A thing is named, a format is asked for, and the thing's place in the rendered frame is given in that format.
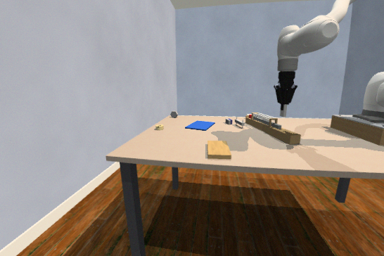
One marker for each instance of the blue flat rectangular pad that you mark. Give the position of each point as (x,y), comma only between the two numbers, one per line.
(200,125)

